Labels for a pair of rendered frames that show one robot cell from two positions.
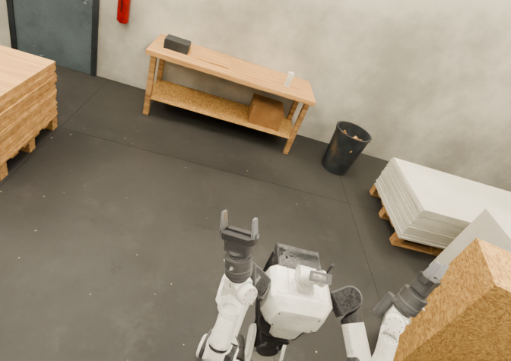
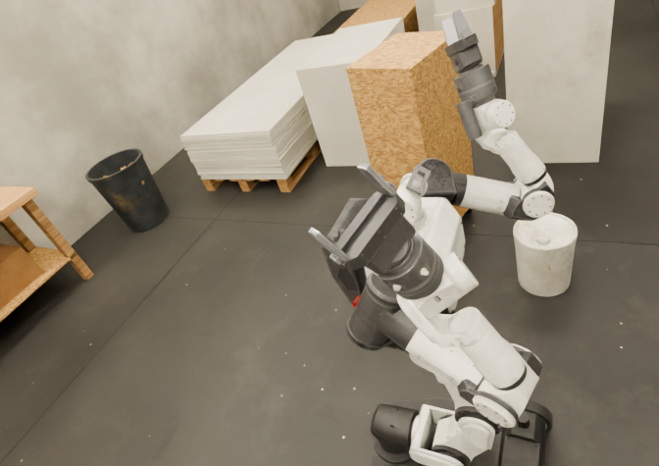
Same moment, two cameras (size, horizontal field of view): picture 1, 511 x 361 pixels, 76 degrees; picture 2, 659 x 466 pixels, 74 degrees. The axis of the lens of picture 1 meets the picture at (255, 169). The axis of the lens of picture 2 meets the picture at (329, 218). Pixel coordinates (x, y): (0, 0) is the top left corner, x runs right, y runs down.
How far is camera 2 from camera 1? 64 cm
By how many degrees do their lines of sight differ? 35
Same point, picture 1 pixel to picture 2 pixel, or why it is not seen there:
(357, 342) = (491, 188)
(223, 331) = (500, 347)
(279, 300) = not seen: hidden behind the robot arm
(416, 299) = (482, 69)
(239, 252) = (404, 237)
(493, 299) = (420, 83)
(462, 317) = (423, 126)
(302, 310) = (448, 234)
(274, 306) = not seen: hidden behind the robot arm
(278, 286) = not seen: hidden behind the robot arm
